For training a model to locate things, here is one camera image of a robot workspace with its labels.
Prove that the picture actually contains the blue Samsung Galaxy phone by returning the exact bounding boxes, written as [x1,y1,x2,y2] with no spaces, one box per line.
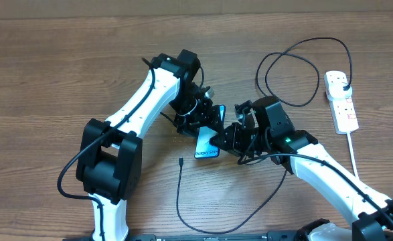
[193,104,226,159]

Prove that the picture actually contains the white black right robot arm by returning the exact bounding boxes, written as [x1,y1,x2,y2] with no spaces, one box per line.
[210,96,393,240]

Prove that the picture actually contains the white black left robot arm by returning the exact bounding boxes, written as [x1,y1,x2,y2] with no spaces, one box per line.
[76,50,223,240]

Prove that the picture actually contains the white charger plug adapter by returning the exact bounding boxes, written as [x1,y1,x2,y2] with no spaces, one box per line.
[326,82,353,101]

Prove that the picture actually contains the white power strip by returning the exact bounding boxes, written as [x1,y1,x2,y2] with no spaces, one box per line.
[324,70,359,134]

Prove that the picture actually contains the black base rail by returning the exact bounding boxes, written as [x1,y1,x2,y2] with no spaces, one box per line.
[62,229,301,241]

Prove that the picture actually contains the white power strip cord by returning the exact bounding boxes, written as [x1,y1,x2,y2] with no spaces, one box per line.
[345,132,360,178]

